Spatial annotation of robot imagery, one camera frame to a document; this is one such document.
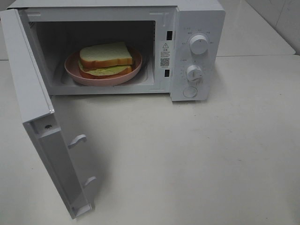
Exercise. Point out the round white door button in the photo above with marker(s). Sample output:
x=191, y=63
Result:
x=190, y=92

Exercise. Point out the sandwich with lettuce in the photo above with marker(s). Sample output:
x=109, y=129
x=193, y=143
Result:
x=105, y=60

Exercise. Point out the pink round plate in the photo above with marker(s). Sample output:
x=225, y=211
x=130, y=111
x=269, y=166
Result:
x=72, y=68

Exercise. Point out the white microwave door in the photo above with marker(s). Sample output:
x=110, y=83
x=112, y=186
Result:
x=37, y=112

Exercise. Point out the glass microwave turntable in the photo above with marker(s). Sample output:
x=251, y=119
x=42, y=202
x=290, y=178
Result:
x=144, y=76

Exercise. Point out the white lower microwave knob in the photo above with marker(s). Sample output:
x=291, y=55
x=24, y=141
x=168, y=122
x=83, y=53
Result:
x=194, y=73

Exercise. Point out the white microwave knob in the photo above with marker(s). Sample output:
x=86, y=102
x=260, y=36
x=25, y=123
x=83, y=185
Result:
x=194, y=73
x=198, y=44

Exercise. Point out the white microwave oven body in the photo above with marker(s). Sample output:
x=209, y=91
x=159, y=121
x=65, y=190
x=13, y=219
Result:
x=163, y=83

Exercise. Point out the white upper microwave knob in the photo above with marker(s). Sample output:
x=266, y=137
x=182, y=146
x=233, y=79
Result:
x=198, y=44

